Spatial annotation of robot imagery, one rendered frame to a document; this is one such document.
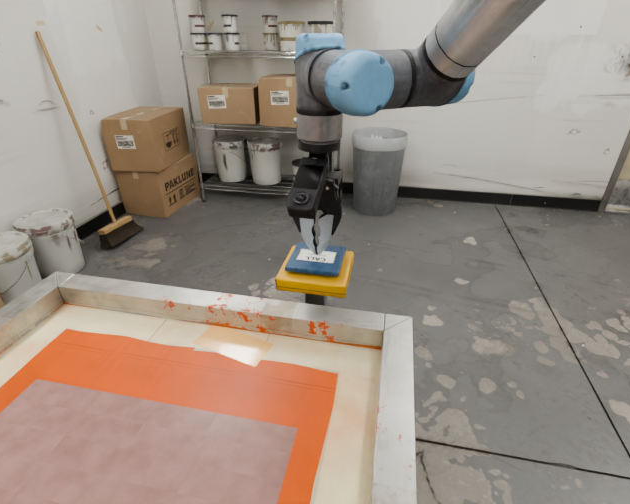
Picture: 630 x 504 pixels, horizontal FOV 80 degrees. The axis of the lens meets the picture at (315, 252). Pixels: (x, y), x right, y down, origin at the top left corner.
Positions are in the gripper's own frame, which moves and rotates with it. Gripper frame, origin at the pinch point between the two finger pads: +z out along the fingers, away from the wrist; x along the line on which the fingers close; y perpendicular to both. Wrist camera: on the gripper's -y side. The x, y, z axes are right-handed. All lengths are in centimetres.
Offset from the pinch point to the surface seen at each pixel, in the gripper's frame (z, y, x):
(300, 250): 1.3, 1.5, 3.5
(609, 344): 98, 107, -128
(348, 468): 2.7, -38.3, -11.1
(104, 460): 2.8, -42.6, 13.4
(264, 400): 2.7, -32.3, -0.3
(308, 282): 3.1, -6.3, 0.1
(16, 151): 26, 127, 212
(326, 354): 2.7, -23.4, -6.2
